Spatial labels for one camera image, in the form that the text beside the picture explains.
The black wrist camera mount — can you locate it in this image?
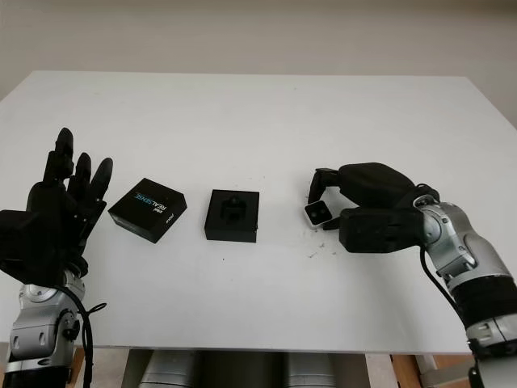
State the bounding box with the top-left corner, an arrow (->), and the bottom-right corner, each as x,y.
0,208 -> 69,287
338,207 -> 426,255

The black camera box base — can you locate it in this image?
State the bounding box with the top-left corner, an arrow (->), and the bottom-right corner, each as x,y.
204,188 -> 260,244

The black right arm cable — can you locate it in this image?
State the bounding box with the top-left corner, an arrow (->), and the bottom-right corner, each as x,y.
417,244 -> 480,356

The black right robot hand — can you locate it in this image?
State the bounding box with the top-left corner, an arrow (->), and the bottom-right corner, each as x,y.
303,161 -> 419,232

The grey left robot thigh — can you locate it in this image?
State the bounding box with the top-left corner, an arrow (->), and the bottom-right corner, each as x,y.
139,350 -> 195,388

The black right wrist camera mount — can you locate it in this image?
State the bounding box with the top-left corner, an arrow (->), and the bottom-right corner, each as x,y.
338,207 -> 426,255

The dark grey robot waist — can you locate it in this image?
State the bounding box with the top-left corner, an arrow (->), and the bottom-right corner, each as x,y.
193,350 -> 288,388

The grey robot thigh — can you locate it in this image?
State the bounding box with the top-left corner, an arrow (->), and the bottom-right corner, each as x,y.
285,350 -> 343,388
139,350 -> 195,388

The white table leg brace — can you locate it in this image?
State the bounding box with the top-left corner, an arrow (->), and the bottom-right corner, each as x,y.
419,354 -> 440,384

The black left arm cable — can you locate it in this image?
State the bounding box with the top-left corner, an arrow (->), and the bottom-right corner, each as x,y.
59,281 -> 108,388

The black RealSense box lid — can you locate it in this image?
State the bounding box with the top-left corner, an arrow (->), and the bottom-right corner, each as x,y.
107,176 -> 189,244

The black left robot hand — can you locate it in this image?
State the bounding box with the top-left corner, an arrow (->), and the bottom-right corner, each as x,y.
24,127 -> 116,276

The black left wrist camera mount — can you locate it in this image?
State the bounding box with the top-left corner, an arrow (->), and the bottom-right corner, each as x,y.
0,208 -> 69,287

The grey right robot thigh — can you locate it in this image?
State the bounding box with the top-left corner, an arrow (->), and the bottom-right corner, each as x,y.
285,350 -> 343,388

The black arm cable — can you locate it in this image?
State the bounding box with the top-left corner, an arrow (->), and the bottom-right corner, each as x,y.
59,281 -> 108,388
417,244 -> 480,356

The small silver depth camera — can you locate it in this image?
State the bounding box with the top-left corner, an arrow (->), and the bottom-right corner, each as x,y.
303,198 -> 334,230

